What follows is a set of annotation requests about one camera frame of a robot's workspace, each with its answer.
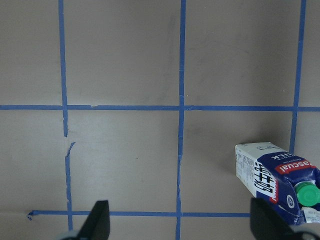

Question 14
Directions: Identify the blue white milk carton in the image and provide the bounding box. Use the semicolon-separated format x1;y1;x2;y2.
235;142;320;226

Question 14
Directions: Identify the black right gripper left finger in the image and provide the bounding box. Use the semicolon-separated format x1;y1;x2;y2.
77;200;111;240

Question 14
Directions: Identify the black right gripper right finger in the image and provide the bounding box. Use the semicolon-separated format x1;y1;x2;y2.
250;198;300;240

